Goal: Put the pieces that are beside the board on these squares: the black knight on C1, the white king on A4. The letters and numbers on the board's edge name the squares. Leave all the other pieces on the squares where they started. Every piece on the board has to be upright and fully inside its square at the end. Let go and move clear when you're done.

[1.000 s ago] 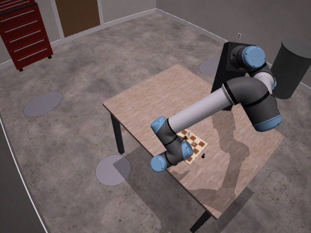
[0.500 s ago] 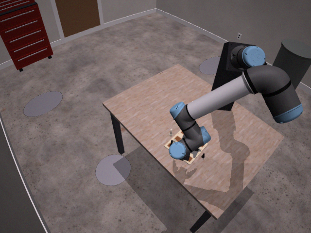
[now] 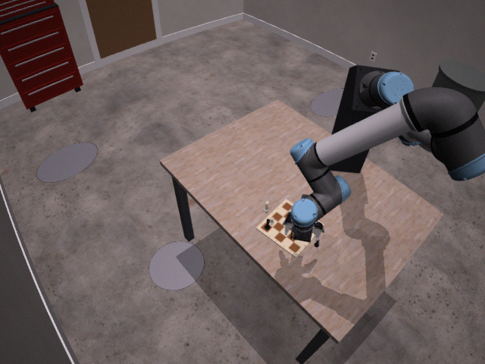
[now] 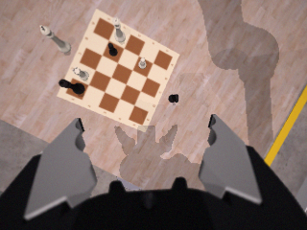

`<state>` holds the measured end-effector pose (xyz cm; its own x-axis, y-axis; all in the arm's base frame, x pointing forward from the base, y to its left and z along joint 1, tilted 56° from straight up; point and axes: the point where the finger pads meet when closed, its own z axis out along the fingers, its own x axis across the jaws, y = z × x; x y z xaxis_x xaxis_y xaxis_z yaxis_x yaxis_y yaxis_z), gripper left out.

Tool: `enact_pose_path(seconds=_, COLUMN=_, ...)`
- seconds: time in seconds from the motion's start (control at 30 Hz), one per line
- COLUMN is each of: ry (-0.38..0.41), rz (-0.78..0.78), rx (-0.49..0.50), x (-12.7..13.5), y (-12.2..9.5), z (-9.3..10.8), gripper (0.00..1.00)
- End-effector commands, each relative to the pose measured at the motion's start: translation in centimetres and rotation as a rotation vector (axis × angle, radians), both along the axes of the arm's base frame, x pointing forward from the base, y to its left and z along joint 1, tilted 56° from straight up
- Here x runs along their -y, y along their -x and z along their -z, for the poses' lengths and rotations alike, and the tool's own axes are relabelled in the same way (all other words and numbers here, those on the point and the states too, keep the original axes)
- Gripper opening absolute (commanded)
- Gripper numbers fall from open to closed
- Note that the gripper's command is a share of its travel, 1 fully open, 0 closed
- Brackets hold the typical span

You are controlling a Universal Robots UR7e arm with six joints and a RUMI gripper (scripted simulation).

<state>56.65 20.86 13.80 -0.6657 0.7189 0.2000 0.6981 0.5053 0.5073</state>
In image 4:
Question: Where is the chessboard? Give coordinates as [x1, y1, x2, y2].
[57, 9, 179, 132]

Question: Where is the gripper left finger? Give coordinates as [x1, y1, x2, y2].
[0, 118, 97, 230]

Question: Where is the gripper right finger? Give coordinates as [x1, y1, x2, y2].
[199, 114, 307, 230]

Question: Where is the white chess pawn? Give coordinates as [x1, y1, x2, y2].
[138, 57, 146, 69]

